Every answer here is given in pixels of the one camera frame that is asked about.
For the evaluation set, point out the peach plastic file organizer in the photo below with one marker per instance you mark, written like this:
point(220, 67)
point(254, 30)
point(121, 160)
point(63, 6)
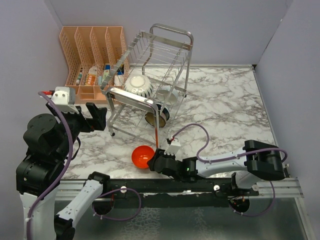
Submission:
point(87, 46)

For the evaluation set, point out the red bowl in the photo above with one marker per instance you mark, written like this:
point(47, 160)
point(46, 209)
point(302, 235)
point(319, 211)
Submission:
point(141, 155)

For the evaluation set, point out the steel wire dish rack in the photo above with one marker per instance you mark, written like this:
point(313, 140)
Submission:
point(163, 54)

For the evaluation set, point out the small green white tube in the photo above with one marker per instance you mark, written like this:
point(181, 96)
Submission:
point(79, 78)

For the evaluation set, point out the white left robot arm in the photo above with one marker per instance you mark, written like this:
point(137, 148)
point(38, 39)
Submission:
point(37, 180)

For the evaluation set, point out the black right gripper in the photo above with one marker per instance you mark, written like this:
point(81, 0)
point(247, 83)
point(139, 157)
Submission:
point(159, 153)

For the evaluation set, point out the black aluminium frame rail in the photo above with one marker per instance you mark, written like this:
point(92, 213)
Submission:
point(104, 192)

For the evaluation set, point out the white bowl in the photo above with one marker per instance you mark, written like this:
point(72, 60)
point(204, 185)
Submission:
point(172, 98)

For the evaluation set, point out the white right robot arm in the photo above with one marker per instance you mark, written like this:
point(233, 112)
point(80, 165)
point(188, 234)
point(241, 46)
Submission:
point(254, 162)

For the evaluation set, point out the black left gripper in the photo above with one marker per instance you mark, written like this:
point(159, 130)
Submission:
point(98, 120)

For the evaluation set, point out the white blue tube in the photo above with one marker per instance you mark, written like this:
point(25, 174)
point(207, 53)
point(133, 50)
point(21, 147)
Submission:
point(105, 74)

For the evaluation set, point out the orange white packet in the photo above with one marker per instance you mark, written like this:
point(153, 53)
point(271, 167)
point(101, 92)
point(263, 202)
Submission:
point(91, 76)

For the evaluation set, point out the beige speckled bowl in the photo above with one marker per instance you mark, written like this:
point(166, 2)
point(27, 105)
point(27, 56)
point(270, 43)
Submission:
point(139, 85)

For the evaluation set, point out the cream bottle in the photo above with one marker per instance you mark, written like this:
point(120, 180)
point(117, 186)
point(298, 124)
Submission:
point(119, 78)

